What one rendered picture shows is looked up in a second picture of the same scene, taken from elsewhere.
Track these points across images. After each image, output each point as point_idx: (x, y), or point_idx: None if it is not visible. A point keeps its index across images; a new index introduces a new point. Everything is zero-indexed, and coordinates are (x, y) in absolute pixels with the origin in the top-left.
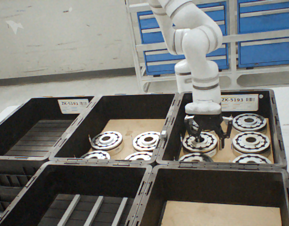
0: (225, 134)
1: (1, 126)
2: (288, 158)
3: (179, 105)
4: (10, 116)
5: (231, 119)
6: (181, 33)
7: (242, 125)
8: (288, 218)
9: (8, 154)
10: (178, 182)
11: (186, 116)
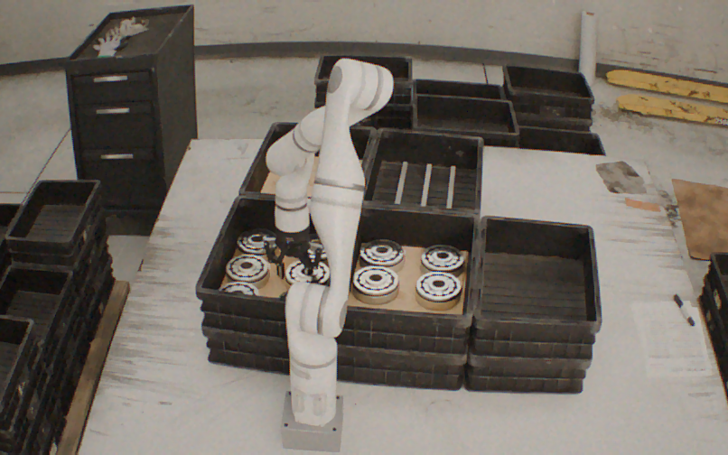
0: (275, 255)
1: (592, 272)
2: (193, 347)
3: (329, 276)
4: (593, 283)
5: (266, 236)
6: (314, 283)
7: (248, 289)
8: (255, 170)
9: (580, 294)
10: None
11: (320, 247)
